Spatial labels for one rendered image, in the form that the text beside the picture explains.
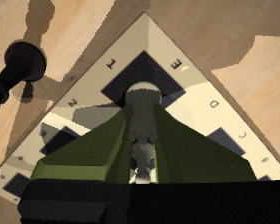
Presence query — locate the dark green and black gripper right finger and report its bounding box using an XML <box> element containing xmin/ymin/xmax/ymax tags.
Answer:
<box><xmin>153</xmin><ymin>103</ymin><xmax>258</xmax><ymax>183</ymax></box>

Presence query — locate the chessboard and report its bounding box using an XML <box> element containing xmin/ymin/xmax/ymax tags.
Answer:
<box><xmin>0</xmin><ymin>10</ymin><xmax>280</xmax><ymax>204</ymax></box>

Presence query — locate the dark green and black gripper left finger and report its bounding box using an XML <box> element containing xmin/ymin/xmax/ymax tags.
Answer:
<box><xmin>28</xmin><ymin>103</ymin><xmax>133</xmax><ymax>183</ymax></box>

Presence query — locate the white pawn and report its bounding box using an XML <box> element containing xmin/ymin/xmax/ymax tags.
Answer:
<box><xmin>132</xmin><ymin>141</ymin><xmax>154</xmax><ymax>183</ymax></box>

